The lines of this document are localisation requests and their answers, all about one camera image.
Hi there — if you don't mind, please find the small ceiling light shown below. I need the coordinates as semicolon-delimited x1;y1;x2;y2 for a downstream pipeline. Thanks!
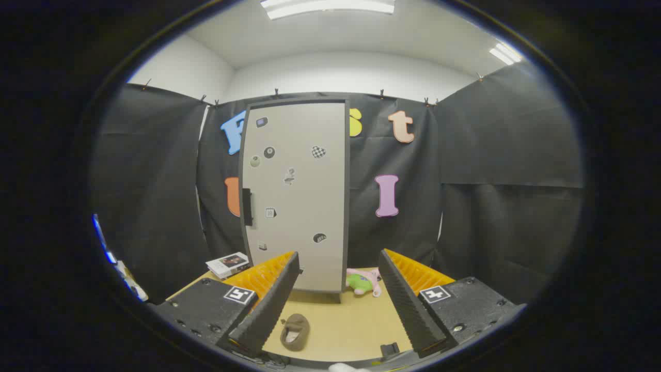
490;42;523;66

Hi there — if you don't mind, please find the pink and green plush toy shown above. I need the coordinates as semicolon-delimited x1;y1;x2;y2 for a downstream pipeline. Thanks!
345;268;383;298

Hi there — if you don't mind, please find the long ceiling light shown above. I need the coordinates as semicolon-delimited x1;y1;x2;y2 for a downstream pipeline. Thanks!
261;0;396;20

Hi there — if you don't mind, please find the grey shoe cabinet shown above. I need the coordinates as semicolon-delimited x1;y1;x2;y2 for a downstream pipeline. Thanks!
239;98;351;303

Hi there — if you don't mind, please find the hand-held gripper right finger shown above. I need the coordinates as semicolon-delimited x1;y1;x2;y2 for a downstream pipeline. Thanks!
379;249;525;359

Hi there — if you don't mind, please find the brown fuzzy slipper shoe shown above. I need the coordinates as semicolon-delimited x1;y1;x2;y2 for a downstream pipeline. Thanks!
280;314;310;352

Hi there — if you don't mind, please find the white picture book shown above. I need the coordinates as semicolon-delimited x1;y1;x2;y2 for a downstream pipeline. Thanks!
206;252;251;280

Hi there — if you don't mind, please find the black backdrop cloth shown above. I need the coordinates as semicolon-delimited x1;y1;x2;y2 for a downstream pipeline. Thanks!
90;62;584;305

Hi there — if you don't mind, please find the light grey shoe cabinet door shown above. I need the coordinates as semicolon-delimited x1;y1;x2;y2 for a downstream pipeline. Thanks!
242;102;345;294

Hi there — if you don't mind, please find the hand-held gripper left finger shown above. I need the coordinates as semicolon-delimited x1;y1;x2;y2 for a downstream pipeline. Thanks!
152;251;302;359

